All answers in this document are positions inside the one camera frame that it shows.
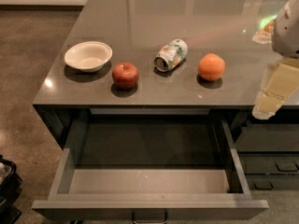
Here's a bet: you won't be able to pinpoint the open grey top drawer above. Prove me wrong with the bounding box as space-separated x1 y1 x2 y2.
33 110 268 221

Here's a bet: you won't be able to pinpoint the black cart at left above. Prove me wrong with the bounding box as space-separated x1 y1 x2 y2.
0 156 21 224

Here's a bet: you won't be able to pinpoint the orange fruit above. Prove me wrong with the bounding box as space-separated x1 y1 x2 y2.
198 53 225 81

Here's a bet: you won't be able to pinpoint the white ceramic bowl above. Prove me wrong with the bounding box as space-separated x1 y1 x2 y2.
64 41 113 73

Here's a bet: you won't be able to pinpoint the metal drawer handle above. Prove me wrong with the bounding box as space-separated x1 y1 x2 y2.
132 212 168 224

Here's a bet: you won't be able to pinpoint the grey counter cabinet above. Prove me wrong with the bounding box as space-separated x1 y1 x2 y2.
33 0 288 146

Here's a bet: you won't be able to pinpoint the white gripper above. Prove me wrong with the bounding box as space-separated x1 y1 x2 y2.
252 0 299 120

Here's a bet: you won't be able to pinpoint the grey lower right drawers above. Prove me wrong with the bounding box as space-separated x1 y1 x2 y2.
235 110 299 190

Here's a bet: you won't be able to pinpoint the crushed 7up can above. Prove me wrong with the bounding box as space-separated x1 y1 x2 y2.
154 39 188 72

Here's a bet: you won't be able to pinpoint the red apple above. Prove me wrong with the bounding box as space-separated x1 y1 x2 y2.
112 63 139 90

